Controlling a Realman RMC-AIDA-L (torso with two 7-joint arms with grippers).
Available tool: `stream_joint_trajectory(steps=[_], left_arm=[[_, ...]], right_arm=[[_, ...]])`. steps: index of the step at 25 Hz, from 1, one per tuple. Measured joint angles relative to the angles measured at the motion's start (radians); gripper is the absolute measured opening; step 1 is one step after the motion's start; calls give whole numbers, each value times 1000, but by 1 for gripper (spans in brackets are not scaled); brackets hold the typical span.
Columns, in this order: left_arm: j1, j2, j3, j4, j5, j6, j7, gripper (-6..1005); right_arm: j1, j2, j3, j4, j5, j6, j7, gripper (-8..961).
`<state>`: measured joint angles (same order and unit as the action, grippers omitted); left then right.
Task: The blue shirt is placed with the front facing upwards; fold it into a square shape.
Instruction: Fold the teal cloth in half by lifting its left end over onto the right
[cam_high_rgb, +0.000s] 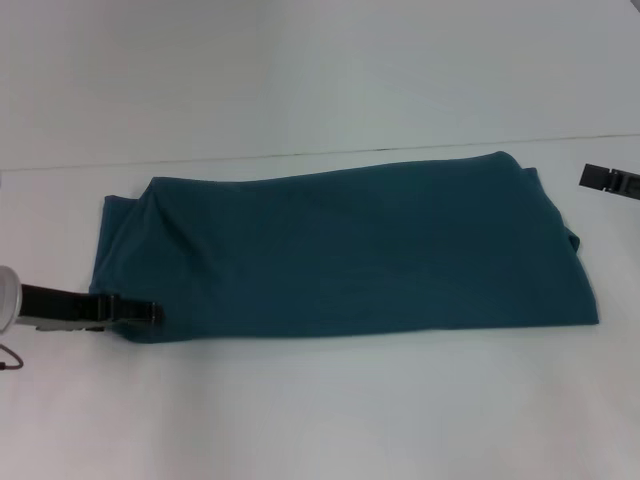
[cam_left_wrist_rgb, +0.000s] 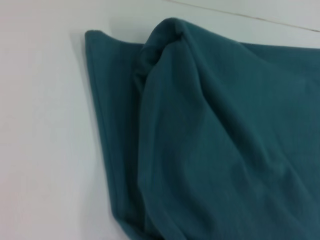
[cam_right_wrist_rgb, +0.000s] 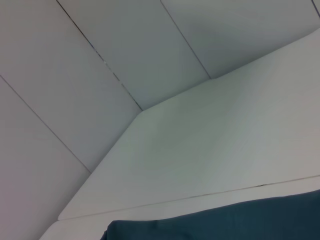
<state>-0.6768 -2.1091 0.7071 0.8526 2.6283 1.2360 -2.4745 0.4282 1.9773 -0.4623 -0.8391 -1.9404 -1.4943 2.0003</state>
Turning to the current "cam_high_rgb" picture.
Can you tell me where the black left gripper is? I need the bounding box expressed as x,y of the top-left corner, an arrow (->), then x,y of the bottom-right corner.
18,282 -> 166,333

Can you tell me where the teal FREE print T-shirt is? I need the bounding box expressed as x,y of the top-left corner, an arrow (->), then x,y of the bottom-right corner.
88,149 -> 600,347

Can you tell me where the left arm connector cable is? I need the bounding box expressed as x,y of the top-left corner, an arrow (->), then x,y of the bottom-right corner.
0,343 -> 26,373

